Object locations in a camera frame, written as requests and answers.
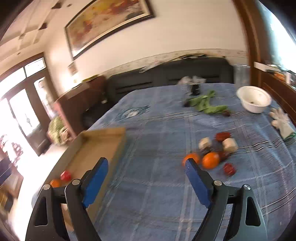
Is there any green leafy vegetable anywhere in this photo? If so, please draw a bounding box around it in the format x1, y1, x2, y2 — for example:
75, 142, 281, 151
183, 90, 229, 114

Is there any clear glass jar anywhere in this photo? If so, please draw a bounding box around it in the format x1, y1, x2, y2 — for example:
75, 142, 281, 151
233, 64, 250, 89

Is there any black leather sofa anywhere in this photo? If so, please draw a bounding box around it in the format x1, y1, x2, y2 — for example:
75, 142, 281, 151
82, 55, 234, 129

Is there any dark fruit near leaves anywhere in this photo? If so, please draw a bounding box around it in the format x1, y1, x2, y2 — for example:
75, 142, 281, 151
222, 110, 231, 116

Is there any wooden side cabinet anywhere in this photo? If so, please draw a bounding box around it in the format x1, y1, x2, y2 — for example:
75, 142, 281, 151
250, 62, 296, 125

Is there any white glove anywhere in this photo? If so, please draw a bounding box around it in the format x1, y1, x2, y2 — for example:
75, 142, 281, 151
269, 108, 295, 141

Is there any dark red jujube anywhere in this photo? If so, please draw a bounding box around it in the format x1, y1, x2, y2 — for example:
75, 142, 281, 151
218, 151, 229, 162
223, 163, 236, 176
215, 132, 231, 142

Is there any white garlic chunk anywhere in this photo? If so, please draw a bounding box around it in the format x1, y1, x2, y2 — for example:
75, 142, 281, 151
198, 137, 212, 151
222, 138, 238, 153

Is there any shallow cardboard box tray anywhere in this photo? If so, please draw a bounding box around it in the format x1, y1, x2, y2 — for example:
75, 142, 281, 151
44, 127, 126, 223

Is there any brown armchair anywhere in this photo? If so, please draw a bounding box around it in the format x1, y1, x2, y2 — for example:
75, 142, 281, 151
54, 75, 107, 138

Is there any red tomato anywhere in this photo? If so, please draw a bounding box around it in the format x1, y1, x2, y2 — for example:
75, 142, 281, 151
60, 170, 72, 182

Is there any blue plaid tablecloth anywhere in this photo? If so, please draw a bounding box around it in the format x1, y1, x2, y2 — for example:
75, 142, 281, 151
91, 83, 295, 240

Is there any framed horse painting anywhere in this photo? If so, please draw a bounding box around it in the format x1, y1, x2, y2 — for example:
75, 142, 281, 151
64, 0, 155, 60

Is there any white bowl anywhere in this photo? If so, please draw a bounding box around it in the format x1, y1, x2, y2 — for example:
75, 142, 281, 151
236, 86, 272, 113

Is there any black small cup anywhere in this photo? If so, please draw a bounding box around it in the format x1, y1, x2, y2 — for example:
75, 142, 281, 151
190, 84, 200, 96

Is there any green patterned blanket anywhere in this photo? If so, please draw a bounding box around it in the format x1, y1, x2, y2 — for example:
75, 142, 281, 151
47, 116, 68, 146

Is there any orange tangerine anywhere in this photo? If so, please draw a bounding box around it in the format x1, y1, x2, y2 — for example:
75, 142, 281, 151
202, 152, 220, 170
50, 179, 62, 188
182, 153, 200, 166

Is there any wooden glass door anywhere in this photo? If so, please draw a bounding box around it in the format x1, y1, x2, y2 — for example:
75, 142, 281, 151
1, 53, 58, 156

